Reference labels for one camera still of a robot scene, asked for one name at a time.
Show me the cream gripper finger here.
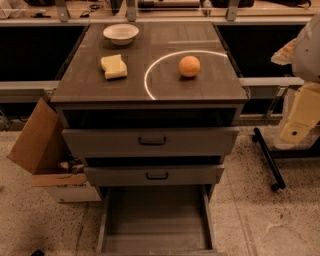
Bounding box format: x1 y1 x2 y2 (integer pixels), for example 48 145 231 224
280 82 320 144
271 39 296 65

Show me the orange fruit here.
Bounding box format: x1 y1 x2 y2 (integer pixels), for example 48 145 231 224
178 56 201 78

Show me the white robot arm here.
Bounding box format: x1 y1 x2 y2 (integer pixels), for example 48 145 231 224
271 11 320 147

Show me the dark wooden drawer cabinet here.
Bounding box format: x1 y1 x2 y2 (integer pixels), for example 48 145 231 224
50 21 250 201

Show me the open bottom drawer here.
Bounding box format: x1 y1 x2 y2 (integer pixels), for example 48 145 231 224
96 185 227 256

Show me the middle grey drawer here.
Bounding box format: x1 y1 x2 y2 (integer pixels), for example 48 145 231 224
84 165 224 187

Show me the grey drawer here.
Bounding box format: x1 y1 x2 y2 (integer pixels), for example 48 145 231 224
62 127 238 158
84 165 224 187

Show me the top grey drawer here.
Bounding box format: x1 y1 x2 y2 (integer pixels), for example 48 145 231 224
62 127 238 158

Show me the black wheeled stand base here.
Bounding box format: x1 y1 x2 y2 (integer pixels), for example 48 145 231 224
252 127 320 192

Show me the white ceramic bowl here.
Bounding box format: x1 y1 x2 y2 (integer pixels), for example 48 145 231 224
103 24 139 46

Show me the yellow sponge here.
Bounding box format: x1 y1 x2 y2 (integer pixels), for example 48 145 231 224
101 54 127 80

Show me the open cardboard box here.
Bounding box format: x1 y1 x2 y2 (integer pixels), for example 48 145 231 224
7 99 101 203

